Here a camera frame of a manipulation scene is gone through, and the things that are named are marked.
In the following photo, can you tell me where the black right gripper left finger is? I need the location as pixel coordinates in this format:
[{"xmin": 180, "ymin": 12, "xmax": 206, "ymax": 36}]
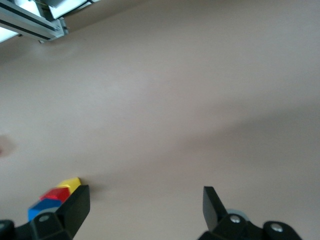
[{"xmin": 0, "ymin": 184, "xmax": 91, "ymax": 240}]

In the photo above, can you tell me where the red cube block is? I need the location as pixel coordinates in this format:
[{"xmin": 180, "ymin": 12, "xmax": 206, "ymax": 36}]
[{"xmin": 39, "ymin": 187, "xmax": 71, "ymax": 204}]

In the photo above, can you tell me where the blue cube block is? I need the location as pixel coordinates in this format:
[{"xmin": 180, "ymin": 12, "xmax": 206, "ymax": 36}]
[{"xmin": 27, "ymin": 199, "xmax": 63, "ymax": 222}]

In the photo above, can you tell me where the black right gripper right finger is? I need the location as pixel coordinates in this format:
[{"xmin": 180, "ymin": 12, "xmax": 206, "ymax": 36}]
[{"xmin": 198, "ymin": 186, "xmax": 303, "ymax": 240}]

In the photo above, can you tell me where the yellow cube block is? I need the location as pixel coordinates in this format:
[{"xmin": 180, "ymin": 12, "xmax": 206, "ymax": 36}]
[{"xmin": 56, "ymin": 177, "xmax": 83, "ymax": 195}]

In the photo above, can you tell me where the aluminium frame corner profile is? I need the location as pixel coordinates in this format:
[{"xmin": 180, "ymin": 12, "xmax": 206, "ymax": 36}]
[{"xmin": 0, "ymin": 0, "xmax": 69, "ymax": 45}]

